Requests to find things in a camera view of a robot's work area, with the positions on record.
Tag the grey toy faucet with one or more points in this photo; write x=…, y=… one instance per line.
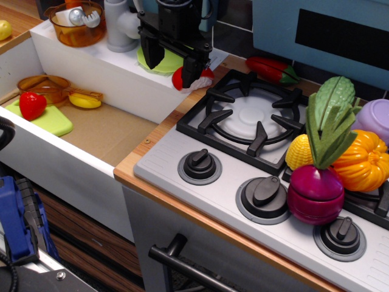
x=122, y=25

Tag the orange toy pumpkin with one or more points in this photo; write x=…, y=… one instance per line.
x=364, y=166

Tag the yellow toy lemon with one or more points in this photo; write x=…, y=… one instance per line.
x=83, y=101

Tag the black stove knob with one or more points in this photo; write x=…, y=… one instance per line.
x=199, y=168
x=341, y=240
x=263, y=200

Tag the white toy fork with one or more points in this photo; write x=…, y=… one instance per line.
x=92, y=20

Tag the blue clamp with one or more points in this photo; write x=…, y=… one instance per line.
x=24, y=222

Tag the red and white toy sushi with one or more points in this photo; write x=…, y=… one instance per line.
x=205, y=80

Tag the purple toy beet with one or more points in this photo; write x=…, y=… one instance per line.
x=315, y=196

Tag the middle black stove knob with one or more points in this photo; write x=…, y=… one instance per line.
x=263, y=200

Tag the left black stove knob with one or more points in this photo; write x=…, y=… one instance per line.
x=199, y=168

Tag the orange transparent toy bowl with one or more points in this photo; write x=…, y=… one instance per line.
x=78, y=36

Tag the yellow toy corn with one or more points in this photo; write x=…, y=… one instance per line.
x=299, y=152

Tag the green toy lettuce leaf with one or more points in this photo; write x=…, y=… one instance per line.
x=330, y=114

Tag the orange transparent toy saucepan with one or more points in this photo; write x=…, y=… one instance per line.
x=54, y=88

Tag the grey metal mounting base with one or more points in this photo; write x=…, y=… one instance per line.
x=42, y=273

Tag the purple toy bowl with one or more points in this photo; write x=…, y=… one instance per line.
x=373, y=117

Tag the grey toy stove top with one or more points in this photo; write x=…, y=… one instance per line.
x=291, y=239

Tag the light green toy plate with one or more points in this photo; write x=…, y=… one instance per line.
x=169, y=64

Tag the blue toy microwave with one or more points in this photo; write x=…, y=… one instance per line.
x=347, y=38

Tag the white toy sink basin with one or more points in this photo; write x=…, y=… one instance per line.
x=79, y=166

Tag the right black stove knob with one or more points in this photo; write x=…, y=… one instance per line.
x=341, y=240

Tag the black oven door handle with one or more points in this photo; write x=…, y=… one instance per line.
x=169, y=257

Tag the red toy strawberry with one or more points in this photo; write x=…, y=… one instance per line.
x=32, y=105

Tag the white toy block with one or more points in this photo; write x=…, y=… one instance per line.
x=63, y=17

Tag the red toy chili pepper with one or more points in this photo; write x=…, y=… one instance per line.
x=273, y=71

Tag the black stove burner grate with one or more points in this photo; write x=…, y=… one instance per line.
x=248, y=119

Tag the yellow toy potato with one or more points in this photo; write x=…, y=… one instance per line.
x=5, y=29

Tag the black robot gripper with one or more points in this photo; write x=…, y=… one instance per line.
x=175, y=26

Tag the light green cutting board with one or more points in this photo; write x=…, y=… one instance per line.
x=52, y=119

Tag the silver toy spoon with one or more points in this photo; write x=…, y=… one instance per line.
x=76, y=17

